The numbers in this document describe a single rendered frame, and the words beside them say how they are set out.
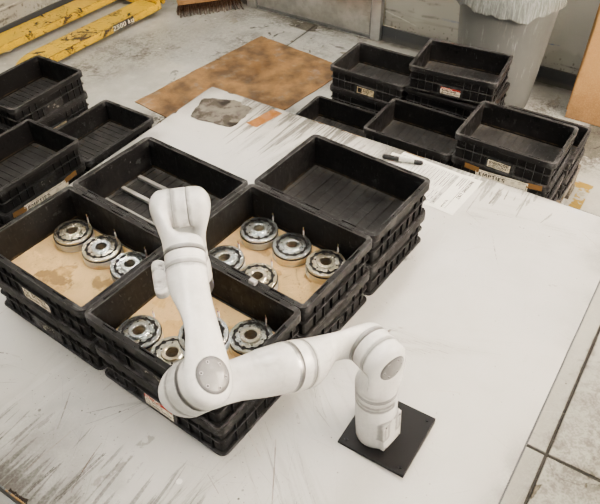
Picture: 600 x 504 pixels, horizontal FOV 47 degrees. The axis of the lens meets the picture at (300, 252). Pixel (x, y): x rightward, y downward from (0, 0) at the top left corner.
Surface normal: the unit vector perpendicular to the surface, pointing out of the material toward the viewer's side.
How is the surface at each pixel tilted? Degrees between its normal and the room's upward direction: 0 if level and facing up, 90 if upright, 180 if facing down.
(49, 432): 0
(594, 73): 75
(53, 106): 90
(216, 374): 41
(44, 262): 0
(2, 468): 0
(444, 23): 90
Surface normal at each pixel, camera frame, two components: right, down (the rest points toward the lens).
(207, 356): 0.54, -0.48
